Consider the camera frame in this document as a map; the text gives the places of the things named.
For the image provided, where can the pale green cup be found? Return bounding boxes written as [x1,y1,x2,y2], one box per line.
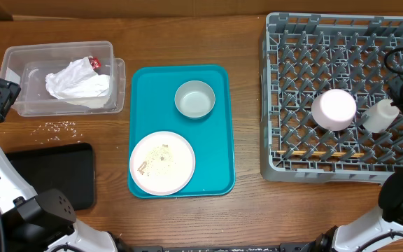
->
[362,99,400,133]

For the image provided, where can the pink bowl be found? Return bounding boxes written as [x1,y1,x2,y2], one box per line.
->
[311,89,357,131]

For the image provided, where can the white napkin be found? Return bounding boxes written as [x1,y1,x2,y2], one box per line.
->
[45,57,97,99]
[56,74,110,109]

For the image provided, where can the red wrapper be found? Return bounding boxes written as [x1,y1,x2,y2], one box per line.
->
[88,57,101,69]

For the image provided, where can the grey small plate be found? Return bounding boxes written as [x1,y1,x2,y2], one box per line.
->
[174,80,215,119]

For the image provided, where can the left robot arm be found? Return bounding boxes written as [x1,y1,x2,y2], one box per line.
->
[0,78,129,251]

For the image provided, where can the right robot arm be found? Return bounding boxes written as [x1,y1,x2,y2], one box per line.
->
[302,168,403,251]

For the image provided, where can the clear plastic bin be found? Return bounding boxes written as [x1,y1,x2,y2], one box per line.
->
[0,41,126,117]

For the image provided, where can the scattered rice grains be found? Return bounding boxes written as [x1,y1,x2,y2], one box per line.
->
[29,120,83,145]

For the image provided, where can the black plastic tray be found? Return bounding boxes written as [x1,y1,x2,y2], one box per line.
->
[6,143,97,210]

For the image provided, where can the grey dish rack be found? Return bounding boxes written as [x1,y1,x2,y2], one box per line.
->
[260,13,403,183]

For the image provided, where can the teal serving tray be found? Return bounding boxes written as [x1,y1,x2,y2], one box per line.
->
[129,64,236,198]

